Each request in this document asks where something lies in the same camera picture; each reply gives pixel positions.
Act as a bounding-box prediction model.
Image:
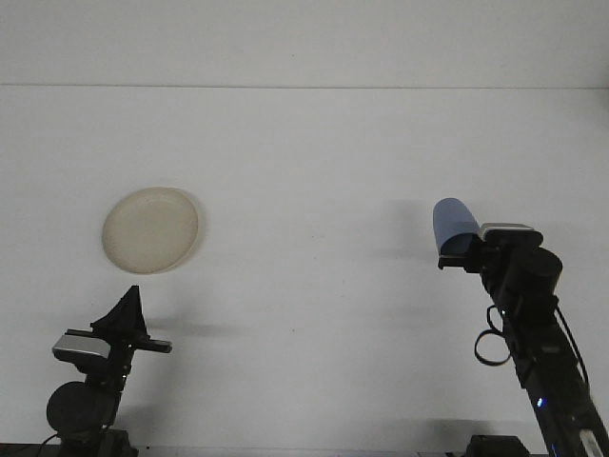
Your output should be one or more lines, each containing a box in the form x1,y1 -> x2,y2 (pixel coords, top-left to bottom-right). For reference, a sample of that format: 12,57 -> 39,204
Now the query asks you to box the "pale blue cup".
431,196 -> 481,257

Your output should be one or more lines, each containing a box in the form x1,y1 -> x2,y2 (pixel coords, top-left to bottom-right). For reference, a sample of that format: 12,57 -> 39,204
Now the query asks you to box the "pale round plate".
101,186 -> 209,276

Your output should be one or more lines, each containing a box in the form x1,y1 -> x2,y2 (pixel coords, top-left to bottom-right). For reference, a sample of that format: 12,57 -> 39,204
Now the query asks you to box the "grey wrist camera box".
50,333 -> 113,364
477,222 -> 544,245

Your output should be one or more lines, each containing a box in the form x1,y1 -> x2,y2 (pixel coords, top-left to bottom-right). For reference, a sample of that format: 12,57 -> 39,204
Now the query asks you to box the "looped black arm cable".
473,305 -> 513,368

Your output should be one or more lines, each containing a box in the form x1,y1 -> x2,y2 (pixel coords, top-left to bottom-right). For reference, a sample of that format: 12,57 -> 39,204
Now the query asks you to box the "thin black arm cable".
38,431 -> 66,451

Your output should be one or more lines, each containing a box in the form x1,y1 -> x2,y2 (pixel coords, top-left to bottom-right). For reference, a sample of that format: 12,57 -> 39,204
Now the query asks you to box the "long black arm cable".
555,308 -> 592,397

